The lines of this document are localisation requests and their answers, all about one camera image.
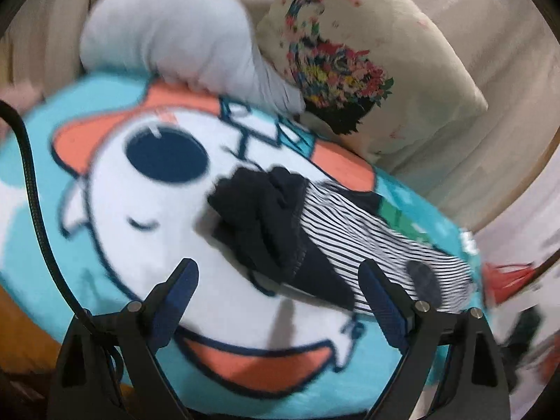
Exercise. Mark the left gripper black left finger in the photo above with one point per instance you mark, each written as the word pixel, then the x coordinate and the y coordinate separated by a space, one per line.
pixel 95 356

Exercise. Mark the red cloth item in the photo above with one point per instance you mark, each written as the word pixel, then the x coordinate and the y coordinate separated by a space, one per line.
pixel 501 282

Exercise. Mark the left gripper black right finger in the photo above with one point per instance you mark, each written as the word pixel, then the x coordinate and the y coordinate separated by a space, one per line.
pixel 473 385

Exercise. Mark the turquoise cartoon character blanket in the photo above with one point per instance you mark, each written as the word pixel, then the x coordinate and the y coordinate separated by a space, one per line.
pixel 124 166

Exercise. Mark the beige curtain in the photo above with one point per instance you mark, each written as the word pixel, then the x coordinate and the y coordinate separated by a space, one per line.
pixel 471 169

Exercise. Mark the grey plush pillow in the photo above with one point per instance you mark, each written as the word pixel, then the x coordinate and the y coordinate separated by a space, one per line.
pixel 207 44

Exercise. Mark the navy striped kids pants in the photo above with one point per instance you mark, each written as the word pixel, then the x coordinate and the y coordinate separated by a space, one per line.
pixel 306 236

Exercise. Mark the beige floral print cushion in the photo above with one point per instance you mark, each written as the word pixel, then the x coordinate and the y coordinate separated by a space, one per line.
pixel 376 74

